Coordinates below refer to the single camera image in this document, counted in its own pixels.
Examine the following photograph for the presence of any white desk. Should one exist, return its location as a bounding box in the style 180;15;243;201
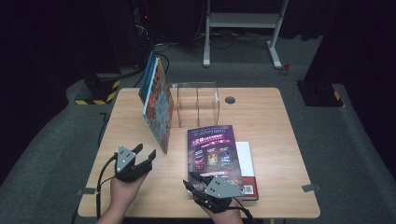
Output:
203;0;290;70

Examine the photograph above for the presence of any grey tape piece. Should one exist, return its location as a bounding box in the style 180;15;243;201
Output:
77;187;97;196
301;183;321;193

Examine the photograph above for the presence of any black yellow striped stand base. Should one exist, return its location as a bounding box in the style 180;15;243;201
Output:
297;80;346;108
74;73;121;106

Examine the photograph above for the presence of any black computer tower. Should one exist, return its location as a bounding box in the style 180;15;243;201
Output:
99;0;157;71

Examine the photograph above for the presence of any tangle of floor cables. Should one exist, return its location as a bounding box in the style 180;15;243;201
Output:
194;29;272;50

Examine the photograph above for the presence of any clear acrylic book rack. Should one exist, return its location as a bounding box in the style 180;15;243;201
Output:
166;81;221;129

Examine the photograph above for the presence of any dark blue picture book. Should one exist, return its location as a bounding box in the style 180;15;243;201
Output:
138;50;157;105

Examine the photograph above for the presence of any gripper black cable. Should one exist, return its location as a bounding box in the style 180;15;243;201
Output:
232;203;258;224
95;152;120;220

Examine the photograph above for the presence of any light blue picture book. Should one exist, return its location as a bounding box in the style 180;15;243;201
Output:
142;57;175;155

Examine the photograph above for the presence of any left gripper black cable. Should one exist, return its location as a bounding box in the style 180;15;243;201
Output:
95;152;120;220

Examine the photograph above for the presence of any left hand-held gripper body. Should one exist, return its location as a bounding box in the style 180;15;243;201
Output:
113;145;154;184

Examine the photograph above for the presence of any person's left hand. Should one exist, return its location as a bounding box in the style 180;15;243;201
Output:
109;173;149;214

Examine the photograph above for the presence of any black floor cable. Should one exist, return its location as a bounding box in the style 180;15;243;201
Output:
134;40;171;89

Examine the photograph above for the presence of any white and red book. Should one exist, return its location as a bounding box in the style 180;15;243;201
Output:
234;141;260;202

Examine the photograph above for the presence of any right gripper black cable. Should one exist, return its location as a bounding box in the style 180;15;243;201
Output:
232;203;258;224

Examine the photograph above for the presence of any purple magazine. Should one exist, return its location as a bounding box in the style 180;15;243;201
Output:
186;124;246;195

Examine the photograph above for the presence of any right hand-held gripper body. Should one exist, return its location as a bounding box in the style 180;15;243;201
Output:
191;175;246;215

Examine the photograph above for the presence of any person's right hand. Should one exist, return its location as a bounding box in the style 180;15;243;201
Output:
199;199;245;224

